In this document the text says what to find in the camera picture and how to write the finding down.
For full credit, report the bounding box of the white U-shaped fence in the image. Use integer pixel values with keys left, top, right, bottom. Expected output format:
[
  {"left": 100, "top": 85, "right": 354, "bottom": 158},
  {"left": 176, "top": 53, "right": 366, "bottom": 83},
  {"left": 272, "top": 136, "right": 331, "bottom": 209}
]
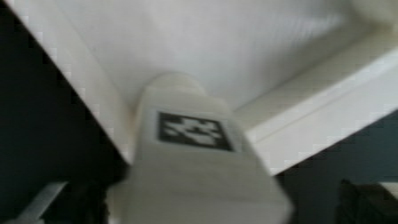
[{"left": 256, "top": 69, "right": 398, "bottom": 175}]

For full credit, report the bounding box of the white square table top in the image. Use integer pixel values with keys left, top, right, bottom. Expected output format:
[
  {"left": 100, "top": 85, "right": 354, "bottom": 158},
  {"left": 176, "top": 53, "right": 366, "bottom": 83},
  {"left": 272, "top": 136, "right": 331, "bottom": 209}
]
[{"left": 4, "top": 0, "right": 398, "bottom": 153}]

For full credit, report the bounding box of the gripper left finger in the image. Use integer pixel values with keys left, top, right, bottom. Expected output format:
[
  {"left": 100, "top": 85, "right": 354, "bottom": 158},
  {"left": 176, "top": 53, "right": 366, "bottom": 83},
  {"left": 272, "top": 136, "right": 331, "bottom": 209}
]
[{"left": 8, "top": 182, "right": 111, "bottom": 224}]

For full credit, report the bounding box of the white table leg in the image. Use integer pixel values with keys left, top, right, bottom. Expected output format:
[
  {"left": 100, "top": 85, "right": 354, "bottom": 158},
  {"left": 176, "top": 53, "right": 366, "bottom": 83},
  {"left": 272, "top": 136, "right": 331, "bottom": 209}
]
[{"left": 118, "top": 74, "right": 294, "bottom": 224}]

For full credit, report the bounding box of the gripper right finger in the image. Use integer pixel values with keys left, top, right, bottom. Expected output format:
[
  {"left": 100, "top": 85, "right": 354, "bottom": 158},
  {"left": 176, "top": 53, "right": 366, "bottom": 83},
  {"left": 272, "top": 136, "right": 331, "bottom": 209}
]
[{"left": 336, "top": 179, "right": 398, "bottom": 224}]

